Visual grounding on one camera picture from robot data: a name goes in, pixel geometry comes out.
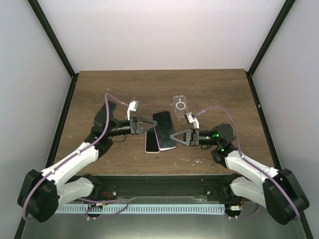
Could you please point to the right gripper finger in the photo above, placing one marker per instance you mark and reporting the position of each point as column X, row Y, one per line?
column 183, row 132
column 184, row 140

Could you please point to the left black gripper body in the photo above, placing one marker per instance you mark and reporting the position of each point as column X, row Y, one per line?
column 134, row 126

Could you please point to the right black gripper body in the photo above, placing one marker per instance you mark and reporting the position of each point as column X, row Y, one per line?
column 195, row 142

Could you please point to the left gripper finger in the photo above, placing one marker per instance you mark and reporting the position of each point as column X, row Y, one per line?
column 147, row 120
column 146, row 127

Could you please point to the red-cased smartphone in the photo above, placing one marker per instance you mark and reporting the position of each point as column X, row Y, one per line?
column 163, row 130

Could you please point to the beige phone case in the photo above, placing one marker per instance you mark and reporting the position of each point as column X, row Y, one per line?
column 152, row 143

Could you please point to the clear magsafe phone case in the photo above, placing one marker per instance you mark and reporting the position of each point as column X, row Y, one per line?
column 180, row 106

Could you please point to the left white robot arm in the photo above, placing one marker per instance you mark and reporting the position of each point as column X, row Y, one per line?
column 64, row 169

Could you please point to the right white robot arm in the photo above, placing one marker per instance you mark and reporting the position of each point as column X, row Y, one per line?
column 278, row 191

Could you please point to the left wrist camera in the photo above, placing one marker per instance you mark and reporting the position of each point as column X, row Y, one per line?
column 132, row 107

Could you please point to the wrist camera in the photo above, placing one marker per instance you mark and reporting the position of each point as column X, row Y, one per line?
column 132, row 107
column 192, row 119

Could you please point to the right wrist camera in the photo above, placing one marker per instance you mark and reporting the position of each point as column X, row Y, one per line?
column 192, row 119

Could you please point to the black aluminium frame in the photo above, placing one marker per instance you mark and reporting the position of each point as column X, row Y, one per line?
column 159, row 186

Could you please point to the light blue slotted cable duct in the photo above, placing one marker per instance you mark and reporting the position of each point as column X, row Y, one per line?
column 202, row 209

